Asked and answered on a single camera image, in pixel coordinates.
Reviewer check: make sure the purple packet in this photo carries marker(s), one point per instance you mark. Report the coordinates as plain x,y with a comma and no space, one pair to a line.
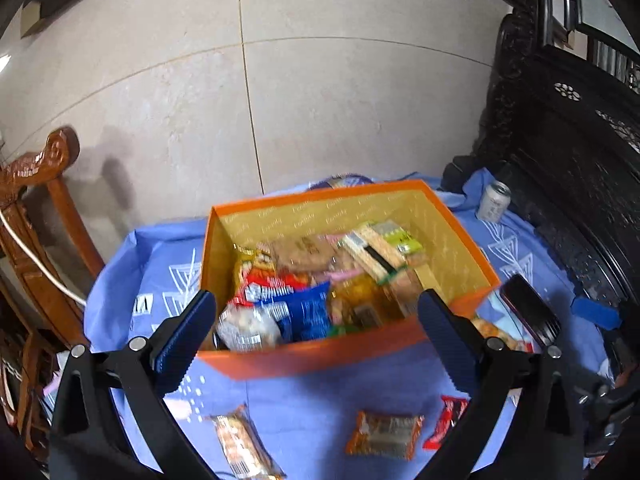
340,181

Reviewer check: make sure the blue snack packet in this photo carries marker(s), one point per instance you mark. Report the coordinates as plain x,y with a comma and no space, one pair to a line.
305,312

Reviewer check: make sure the brown orange snack packet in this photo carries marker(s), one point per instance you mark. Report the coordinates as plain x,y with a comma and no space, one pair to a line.
385,435

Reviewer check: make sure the blue patterned cloth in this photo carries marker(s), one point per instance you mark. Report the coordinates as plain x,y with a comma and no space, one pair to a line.
320,400

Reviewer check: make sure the carved wooden chair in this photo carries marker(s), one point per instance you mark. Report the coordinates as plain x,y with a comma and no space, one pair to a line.
35,185

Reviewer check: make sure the beige packet with dark stripe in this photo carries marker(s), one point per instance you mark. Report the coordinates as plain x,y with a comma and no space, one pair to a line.
375,255

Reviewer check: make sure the clear orange snack packet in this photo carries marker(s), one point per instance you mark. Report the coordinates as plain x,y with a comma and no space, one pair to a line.
245,440

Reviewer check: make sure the phone in red case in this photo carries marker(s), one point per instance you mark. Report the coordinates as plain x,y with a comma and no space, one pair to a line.
532,310

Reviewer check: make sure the orange cardboard box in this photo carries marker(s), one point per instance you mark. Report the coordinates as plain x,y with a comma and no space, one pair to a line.
350,355

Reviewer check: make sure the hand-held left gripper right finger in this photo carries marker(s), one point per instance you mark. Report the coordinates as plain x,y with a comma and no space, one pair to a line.
450,345

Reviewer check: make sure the yellow snack packet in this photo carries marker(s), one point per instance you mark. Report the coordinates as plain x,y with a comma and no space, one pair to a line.
360,300

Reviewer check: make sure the large pink cookie packet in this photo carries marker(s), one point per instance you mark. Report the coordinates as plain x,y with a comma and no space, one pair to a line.
300,252

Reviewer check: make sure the lime green snack packet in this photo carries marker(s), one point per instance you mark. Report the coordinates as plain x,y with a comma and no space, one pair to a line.
400,240

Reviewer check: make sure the orange cracker packet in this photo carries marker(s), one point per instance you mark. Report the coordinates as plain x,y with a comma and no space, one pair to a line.
500,335

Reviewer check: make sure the red white snack packet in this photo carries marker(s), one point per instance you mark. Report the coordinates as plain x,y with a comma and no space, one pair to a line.
265,285

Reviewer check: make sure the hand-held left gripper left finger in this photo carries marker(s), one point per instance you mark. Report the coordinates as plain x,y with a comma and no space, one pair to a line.
182,340

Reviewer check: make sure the white drink can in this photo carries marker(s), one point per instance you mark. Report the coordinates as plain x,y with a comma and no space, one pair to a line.
494,202

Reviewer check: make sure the dark carved wooden furniture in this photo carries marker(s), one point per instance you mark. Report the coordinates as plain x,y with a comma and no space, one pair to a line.
575,135

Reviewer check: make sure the clear packet of white balls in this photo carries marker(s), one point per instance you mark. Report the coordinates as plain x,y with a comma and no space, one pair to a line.
247,330

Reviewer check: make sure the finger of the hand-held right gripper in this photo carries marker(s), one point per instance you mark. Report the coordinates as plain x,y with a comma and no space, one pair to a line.
595,312

